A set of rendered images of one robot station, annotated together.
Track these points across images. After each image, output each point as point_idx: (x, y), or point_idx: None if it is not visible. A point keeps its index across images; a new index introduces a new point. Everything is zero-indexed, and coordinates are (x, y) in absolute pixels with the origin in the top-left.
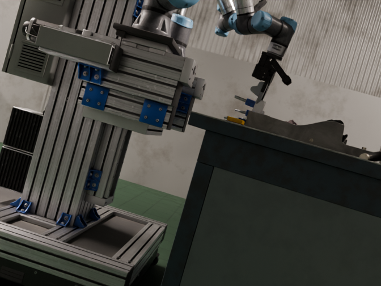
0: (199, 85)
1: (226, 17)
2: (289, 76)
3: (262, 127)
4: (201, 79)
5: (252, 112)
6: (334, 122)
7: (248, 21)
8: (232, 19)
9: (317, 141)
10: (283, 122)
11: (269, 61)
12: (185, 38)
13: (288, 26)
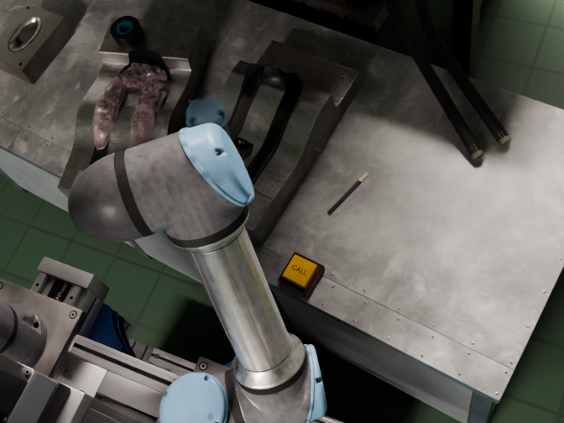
0: (97, 286)
1: None
2: (243, 142)
3: (274, 214)
4: (91, 280)
5: (257, 227)
6: (322, 107)
7: None
8: None
9: (319, 139)
10: (286, 181)
11: None
12: (6, 307)
13: (226, 125)
